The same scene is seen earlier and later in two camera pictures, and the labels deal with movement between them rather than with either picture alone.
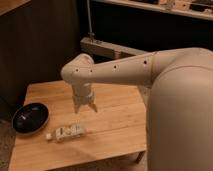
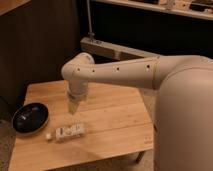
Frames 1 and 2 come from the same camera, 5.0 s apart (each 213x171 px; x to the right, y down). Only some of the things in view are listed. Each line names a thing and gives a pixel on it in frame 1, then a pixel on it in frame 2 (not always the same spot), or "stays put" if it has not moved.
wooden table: [118, 127] stays put
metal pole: [91, 34] stays put
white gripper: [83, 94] -> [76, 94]
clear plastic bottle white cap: [71, 131] stays put
